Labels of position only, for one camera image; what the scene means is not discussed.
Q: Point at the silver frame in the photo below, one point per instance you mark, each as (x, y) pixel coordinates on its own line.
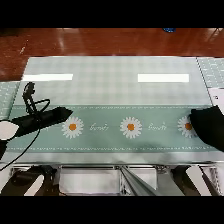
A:
(133, 185)

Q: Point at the blue object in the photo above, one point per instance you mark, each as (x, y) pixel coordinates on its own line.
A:
(169, 30)

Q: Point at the white sheet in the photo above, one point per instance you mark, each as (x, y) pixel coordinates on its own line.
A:
(218, 98)

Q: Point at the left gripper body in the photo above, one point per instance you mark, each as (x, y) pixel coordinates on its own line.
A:
(48, 117)

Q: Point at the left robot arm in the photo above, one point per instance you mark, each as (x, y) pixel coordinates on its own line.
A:
(6, 130)

